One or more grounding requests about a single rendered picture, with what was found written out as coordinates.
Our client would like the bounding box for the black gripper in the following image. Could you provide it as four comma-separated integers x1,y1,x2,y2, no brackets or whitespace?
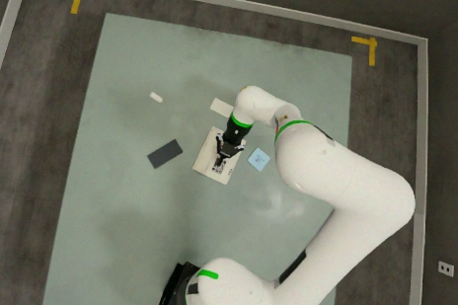
215,128,245,166

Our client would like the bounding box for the white paper sheet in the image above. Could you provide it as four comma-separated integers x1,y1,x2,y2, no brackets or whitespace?
210,98,234,117

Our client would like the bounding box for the light blue sticky note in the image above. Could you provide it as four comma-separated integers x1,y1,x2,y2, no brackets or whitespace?
248,148,270,171

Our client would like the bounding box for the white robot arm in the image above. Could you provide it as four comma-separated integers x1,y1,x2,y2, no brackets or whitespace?
176,85,415,305

